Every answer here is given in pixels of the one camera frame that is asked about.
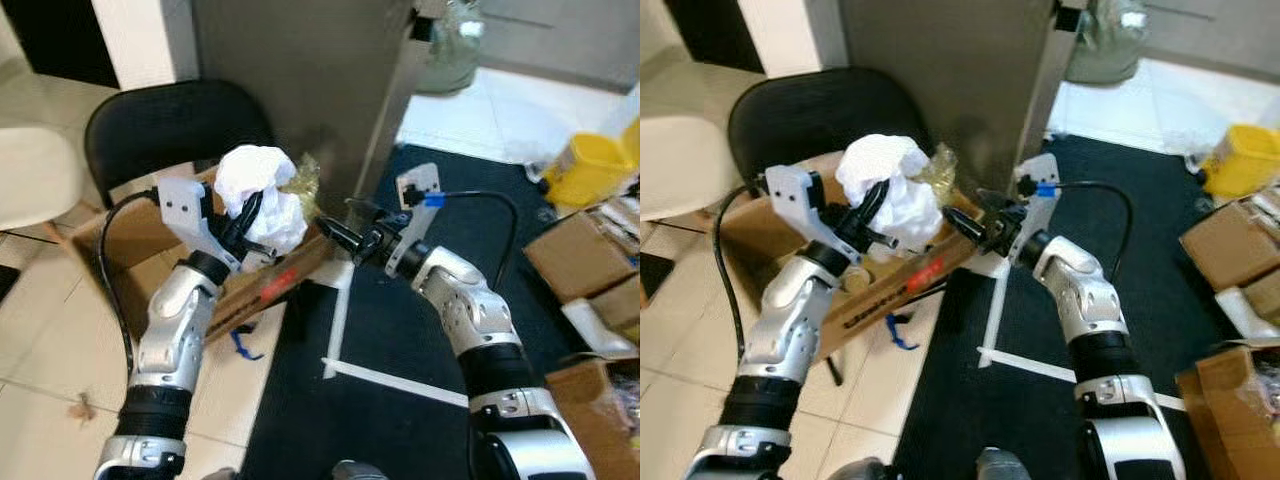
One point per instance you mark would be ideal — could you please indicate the white flat item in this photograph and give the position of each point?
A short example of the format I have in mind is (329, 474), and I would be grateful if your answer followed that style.
(1245, 312)
(595, 328)

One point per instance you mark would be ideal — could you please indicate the black floor mat with tape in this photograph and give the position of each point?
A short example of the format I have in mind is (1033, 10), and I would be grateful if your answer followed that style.
(1040, 400)
(400, 330)

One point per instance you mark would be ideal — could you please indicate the blue tie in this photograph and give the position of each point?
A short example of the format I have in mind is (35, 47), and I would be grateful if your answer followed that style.
(900, 335)
(243, 347)

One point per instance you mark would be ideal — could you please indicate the closed brown cardboard box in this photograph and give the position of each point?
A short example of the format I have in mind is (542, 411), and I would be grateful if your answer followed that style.
(1230, 240)
(580, 250)

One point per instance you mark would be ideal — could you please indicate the yellowish crumpled plastic wrapper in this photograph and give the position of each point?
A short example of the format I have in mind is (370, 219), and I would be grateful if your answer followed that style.
(305, 180)
(942, 170)

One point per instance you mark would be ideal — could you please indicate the black chair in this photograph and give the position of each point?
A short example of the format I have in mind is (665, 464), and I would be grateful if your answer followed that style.
(810, 110)
(170, 125)

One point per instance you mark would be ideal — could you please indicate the open brown cardboard box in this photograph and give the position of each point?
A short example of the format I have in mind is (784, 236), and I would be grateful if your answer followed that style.
(1215, 420)
(585, 420)

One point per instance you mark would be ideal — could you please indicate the yellow bin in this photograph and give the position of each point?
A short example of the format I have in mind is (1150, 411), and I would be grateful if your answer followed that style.
(590, 170)
(1245, 160)

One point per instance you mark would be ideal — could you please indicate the pale right wrist camera mount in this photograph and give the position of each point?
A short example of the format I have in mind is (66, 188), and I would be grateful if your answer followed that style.
(418, 185)
(1040, 172)

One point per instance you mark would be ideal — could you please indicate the grey robot right leg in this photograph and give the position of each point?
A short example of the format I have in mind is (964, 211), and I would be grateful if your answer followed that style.
(357, 470)
(1000, 464)

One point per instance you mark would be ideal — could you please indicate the pale left wrist camera mount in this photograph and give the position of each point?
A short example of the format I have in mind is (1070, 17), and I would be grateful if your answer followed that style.
(180, 205)
(790, 200)

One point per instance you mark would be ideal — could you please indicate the white chair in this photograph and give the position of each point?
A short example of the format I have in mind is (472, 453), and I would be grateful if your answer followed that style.
(685, 165)
(35, 175)

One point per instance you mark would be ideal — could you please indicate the brown cardboard box red print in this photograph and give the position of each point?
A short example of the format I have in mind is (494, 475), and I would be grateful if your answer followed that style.
(135, 240)
(930, 275)

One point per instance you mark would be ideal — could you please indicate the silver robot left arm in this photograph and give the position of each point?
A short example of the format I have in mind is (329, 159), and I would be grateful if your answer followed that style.
(790, 330)
(170, 340)

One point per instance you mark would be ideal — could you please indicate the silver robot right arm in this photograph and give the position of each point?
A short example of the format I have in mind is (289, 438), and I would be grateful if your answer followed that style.
(1085, 290)
(470, 310)

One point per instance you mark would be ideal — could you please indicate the white tape strip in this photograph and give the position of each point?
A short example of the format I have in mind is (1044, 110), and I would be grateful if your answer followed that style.
(998, 310)
(340, 320)
(1040, 370)
(400, 382)

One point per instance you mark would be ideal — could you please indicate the pale wrist camera mount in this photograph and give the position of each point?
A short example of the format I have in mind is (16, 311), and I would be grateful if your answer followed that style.
(1040, 172)
(790, 200)
(418, 185)
(180, 205)

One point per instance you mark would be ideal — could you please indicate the clear greenish plastic bag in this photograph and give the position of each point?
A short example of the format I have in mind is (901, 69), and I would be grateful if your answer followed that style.
(1105, 45)
(452, 50)

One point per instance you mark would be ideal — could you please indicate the white paper trash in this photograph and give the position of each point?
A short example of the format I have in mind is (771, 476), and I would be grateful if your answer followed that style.
(915, 215)
(275, 215)

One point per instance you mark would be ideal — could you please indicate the grey cabinet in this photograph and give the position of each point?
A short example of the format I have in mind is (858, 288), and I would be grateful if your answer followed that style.
(950, 60)
(300, 70)

